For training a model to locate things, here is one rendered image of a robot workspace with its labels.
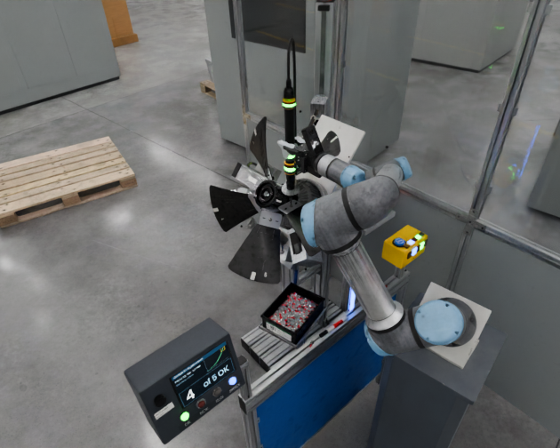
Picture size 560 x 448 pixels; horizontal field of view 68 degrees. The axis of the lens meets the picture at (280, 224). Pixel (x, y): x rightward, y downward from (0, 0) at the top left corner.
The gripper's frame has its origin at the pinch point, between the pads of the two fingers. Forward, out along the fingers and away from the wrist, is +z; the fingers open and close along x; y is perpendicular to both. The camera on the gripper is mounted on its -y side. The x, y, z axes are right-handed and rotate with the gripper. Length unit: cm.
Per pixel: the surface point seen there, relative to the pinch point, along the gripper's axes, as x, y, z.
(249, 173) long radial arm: 8, 34, 36
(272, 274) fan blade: -16, 52, -9
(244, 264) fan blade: -23, 49, 1
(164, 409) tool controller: -80, 29, -45
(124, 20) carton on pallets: 260, 112, 785
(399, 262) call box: 21, 45, -43
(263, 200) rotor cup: -7.1, 26.8, 5.8
